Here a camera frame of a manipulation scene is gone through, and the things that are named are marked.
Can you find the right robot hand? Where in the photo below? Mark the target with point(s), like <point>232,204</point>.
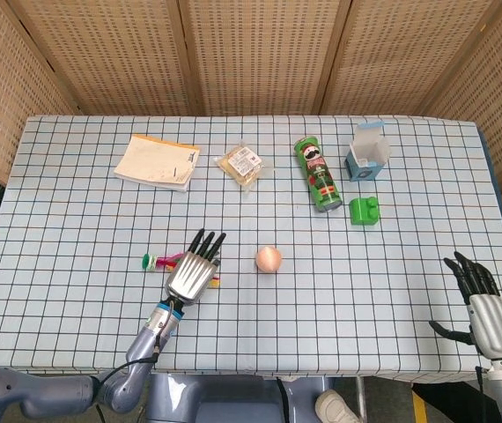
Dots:
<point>489,317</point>

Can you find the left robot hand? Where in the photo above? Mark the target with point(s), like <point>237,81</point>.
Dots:
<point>194,273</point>

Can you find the colourful feather shuttlecock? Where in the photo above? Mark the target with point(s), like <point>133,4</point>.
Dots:
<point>160,262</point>

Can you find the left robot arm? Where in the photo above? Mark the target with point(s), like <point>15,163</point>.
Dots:
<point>101,374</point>

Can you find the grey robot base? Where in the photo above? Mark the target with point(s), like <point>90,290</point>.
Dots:
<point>233,401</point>

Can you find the orange ball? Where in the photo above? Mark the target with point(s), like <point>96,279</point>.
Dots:
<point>269,259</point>

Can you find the cream paper notepad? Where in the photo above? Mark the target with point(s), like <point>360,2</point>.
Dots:
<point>156,163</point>

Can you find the packaged yellow snack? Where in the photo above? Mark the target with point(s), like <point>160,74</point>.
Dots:
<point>242,164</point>

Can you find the blue checkered tablecloth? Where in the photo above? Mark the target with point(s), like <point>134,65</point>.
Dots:
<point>321,317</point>

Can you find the green Pringles can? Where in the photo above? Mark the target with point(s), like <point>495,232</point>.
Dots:
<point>319,174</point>

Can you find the green toy building block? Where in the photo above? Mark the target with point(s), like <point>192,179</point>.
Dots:
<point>364,211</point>

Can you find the white shoe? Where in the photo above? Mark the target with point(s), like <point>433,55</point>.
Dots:
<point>332,405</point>

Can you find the open blue white carton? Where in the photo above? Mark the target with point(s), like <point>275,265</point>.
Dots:
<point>367,158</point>

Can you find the woven bamboo folding screen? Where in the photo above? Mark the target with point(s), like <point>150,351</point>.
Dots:
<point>251,53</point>

